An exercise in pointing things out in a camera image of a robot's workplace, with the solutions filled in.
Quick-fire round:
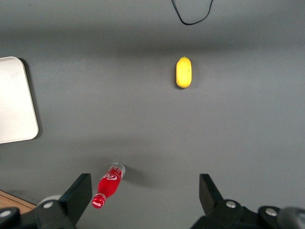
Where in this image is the wooden drawer cabinet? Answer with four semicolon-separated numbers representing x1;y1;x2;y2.
0;189;34;213

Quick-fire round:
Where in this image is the yellow lemon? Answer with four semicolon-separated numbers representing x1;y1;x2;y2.
175;56;193;89

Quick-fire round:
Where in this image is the red soda bottle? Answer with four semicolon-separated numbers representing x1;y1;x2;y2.
91;162;126;210

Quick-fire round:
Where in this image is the black looped table cable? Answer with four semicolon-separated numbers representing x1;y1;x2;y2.
171;0;214;26

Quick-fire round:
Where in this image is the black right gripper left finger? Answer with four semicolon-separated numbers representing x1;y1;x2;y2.
35;173;93;229

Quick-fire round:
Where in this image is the beige rectangular tray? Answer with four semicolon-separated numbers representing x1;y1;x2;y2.
0;56;40;145

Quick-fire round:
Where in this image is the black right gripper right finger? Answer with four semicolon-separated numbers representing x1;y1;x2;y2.
190;173;260;229

